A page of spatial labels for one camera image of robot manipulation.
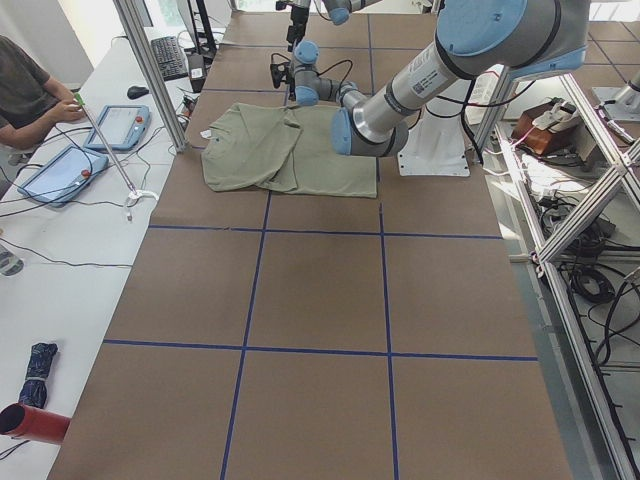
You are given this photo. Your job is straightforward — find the olive green long-sleeve shirt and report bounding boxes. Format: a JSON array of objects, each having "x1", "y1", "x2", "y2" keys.
[{"x1": 201, "y1": 103, "x2": 377, "y2": 198}]

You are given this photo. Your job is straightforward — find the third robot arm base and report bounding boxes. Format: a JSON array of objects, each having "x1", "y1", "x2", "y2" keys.
[{"x1": 592, "y1": 73, "x2": 639, "y2": 123}]

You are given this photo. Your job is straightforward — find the black power adapter brick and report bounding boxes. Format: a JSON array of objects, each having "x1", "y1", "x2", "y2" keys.
[{"x1": 187, "y1": 53, "x2": 207, "y2": 93}]

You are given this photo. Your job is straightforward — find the black keyboard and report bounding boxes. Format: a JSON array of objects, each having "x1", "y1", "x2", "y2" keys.
[{"x1": 150, "y1": 36, "x2": 188, "y2": 81}]

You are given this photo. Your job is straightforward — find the black computer mouse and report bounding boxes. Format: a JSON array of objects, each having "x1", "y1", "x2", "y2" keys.
[{"x1": 126, "y1": 86, "x2": 149, "y2": 100}]

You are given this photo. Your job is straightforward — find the upper blue teach pendant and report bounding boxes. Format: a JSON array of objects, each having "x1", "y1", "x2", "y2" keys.
[{"x1": 97, "y1": 105, "x2": 150, "y2": 152}]

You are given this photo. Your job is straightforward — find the blue teach pendant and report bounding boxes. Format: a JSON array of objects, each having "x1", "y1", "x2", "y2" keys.
[
  {"x1": 97, "y1": 105, "x2": 150, "y2": 152},
  {"x1": 17, "y1": 146, "x2": 108, "y2": 207}
]

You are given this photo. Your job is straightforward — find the long metal reacher stick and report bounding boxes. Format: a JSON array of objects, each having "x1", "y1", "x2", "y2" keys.
[{"x1": 74, "y1": 93, "x2": 159, "y2": 222}]

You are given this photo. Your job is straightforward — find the brown paper table mat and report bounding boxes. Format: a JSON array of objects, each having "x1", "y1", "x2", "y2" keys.
[{"x1": 47, "y1": 13, "x2": 574, "y2": 480}]

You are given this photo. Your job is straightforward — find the lower blue teach pendant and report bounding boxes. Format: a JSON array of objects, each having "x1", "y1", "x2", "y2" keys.
[{"x1": 17, "y1": 146, "x2": 108, "y2": 207}]

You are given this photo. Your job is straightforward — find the seated person dark shirt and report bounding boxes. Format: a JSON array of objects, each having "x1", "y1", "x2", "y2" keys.
[{"x1": 1, "y1": 36, "x2": 85, "y2": 150}]

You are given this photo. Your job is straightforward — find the brown leather box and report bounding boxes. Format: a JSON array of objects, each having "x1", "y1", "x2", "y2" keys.
[{"x1": 511, "y1": 97, "x2": 582, "y2": 156}]

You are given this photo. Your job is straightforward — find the folded dark blue umbrella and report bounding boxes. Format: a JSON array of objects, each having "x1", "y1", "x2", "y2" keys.
[{"x1": 18, "y1": 342, "x2": 58, "y2": 409}]

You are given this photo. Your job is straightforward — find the red cylinder tube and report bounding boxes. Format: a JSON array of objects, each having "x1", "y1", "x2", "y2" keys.
[{"x1": 1, "y1": 403, "x2": 71, "y2": 445}]

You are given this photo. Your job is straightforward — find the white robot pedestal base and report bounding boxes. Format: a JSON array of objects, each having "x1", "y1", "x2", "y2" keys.
[{"x1": 397, "y1": 99, "x2": 488, "y2": 177}]

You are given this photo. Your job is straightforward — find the aluminium frame post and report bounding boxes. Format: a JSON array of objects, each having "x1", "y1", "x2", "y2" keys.
[{"x1": 113, "y1": 0, "x2": 187, "y2": 153}]

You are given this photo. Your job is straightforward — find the aluminium frame rack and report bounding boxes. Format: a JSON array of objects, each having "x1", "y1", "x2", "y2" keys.
[{"x1": 479, "y1": 65, "x2": 639, "y2": 479}]

